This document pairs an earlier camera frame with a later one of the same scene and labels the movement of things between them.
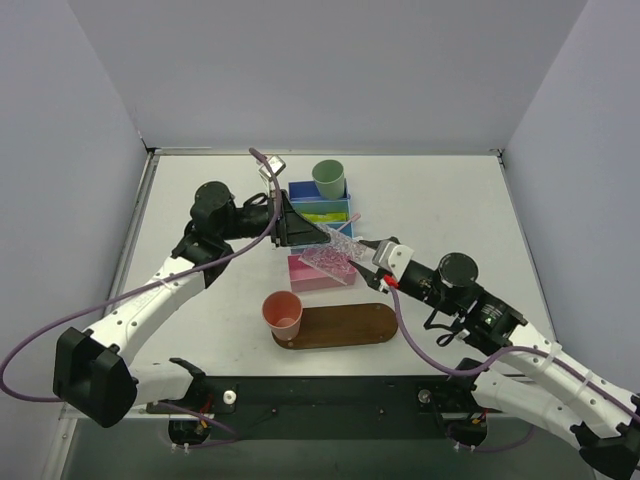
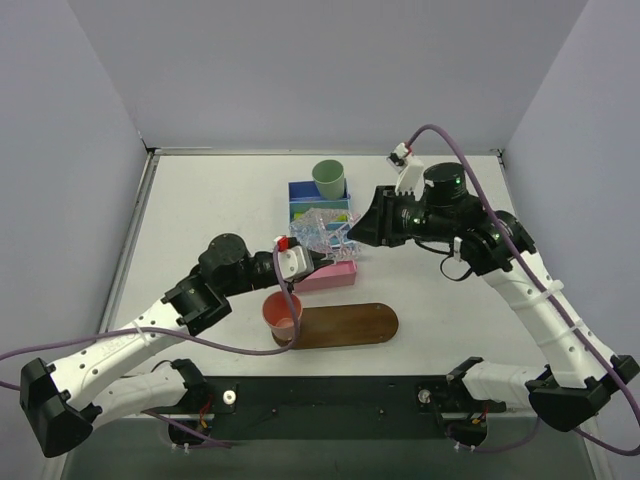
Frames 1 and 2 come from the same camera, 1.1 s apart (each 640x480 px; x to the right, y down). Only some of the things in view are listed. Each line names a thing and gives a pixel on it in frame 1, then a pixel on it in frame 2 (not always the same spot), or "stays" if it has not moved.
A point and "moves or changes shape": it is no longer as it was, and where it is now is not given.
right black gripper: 379,276 to 387,216
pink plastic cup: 283,311 stays
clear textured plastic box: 334,256 moves or changes shape
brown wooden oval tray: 325,325 stays
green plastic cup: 329,178 stays
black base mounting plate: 326,407 stays
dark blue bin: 307,191 stays
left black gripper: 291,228 to 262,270
